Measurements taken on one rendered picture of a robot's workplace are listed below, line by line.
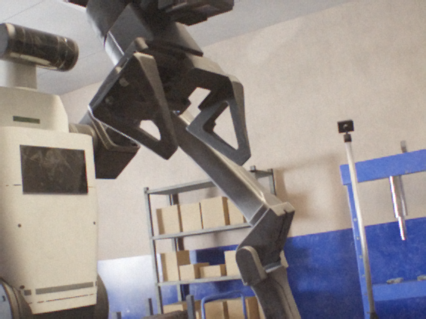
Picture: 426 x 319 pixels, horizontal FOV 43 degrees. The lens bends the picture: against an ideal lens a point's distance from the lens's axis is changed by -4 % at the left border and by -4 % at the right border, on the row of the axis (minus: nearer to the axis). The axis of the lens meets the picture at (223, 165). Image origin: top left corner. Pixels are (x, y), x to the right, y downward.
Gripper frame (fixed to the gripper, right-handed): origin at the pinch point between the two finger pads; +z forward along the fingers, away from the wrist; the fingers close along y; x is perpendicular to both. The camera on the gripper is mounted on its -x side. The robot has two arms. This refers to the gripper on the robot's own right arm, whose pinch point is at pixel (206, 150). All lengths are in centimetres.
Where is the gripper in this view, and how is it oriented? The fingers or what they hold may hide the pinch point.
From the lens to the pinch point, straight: 45.9
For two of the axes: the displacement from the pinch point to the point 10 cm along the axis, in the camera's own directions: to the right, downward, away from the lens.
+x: -6.2, 6.6, 4.3
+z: 5.0, 7.5, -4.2
